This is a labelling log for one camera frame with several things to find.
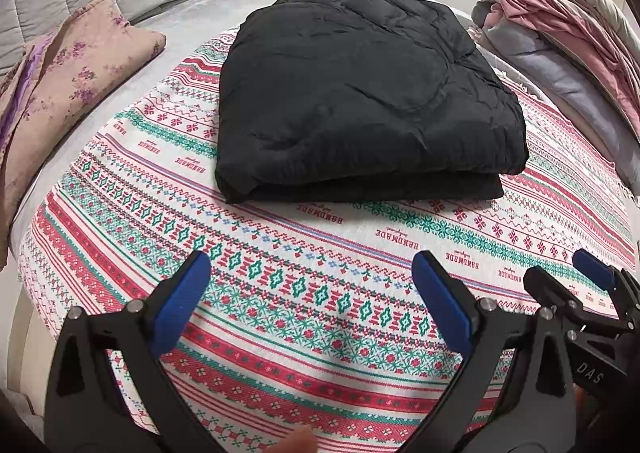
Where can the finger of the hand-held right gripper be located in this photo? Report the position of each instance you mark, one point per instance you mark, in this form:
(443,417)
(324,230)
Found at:
(592,265)
(550,288)

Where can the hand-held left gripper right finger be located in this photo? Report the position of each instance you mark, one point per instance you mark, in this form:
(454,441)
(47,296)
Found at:
(440,298)

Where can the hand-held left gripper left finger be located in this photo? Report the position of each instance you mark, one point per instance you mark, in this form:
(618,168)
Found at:
(182,303)

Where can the black puffer jacket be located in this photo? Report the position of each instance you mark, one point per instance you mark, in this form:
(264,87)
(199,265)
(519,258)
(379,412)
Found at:
(350,83)

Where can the person's left hand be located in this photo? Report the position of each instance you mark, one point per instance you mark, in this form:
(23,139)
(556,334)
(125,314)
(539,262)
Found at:
(295,440)

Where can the red green patterned blanket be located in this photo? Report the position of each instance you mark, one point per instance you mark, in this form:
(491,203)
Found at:
(300,258)

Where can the grey folded blanket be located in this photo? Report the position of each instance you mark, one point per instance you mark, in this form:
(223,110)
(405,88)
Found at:
(550,83)

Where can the pink folded blanket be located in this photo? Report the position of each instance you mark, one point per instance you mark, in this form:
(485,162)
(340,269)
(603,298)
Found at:
(575,38)

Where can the floral pink pillow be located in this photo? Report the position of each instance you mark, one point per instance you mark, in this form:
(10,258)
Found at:
(75,78)

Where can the grey bed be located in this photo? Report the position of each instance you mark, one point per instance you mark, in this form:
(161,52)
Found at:
(190,18)

